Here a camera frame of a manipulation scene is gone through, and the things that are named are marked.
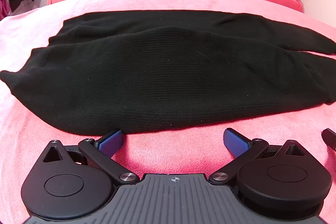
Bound magenta cloth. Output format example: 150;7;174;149
0;0;12;21

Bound black knit pants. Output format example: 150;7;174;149
0;10;336;136

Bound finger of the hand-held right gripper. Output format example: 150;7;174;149
322;128;336;153

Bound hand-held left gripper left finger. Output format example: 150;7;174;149
42;129;139;185

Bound pink fleece blanket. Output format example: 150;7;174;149
0;0;336;224

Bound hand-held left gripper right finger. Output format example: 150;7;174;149
209;128;307;185

